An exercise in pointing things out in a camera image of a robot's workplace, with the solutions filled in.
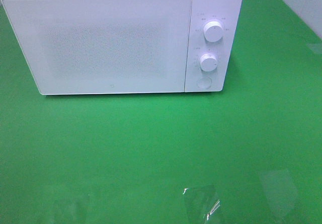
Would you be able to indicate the white round knob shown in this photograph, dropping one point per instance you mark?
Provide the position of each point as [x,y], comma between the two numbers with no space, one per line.
[208,62]
[213,31]

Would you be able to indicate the white microwave oven body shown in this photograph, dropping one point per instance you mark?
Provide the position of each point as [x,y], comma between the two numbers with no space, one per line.
[211,10]

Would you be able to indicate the white microwave door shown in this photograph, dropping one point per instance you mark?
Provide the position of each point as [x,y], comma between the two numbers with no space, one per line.
[103,46]

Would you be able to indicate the clear tape piece centre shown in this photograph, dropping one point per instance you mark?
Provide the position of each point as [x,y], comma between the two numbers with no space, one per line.
[203,204]

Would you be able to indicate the round white door button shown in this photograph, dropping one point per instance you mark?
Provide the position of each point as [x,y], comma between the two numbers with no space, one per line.
[204,83]

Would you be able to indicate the green table mat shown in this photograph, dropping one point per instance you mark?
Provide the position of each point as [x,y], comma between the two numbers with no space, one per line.
[128,158]

